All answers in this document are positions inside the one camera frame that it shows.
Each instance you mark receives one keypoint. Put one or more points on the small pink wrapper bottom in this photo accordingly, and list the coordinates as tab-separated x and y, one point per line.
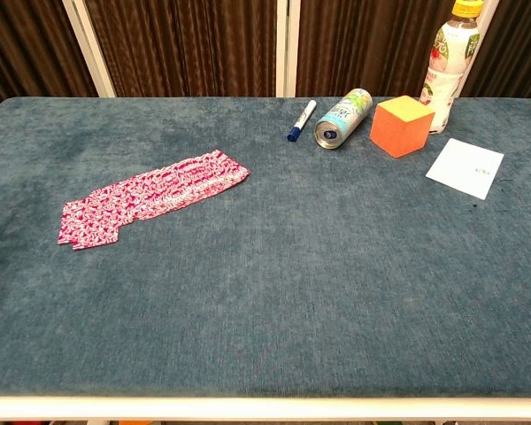
98	246

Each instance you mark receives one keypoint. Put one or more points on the small pink wrapper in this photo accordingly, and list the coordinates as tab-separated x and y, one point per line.
98	246
88	219

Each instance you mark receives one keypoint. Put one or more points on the white blank card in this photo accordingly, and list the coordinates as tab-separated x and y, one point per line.
464	168

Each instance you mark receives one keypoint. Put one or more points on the blue fabric table cover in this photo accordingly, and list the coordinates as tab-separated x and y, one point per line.
292	274

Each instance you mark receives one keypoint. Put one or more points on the long pink patterned wrapper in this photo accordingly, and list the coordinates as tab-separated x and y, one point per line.
181	181

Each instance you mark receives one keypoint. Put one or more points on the white marker with blue cap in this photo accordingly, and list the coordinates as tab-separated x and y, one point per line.
302	119

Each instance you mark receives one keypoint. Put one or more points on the light blue drink can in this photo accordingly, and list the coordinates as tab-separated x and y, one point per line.
343	119

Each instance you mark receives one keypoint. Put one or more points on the orange foam cube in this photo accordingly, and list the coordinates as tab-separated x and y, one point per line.
400	128

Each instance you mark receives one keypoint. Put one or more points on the brown pleated curtain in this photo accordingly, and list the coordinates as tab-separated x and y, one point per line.
513	48
181	44
371	44
22	48

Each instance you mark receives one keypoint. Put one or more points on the plastic bottle with yellow cap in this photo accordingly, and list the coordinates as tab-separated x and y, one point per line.
451	53

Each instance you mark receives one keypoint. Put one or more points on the white partition post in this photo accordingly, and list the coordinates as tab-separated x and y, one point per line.
287	44
88	44
491	6

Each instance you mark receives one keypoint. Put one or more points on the white table frame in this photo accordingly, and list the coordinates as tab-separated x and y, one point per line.
265	408

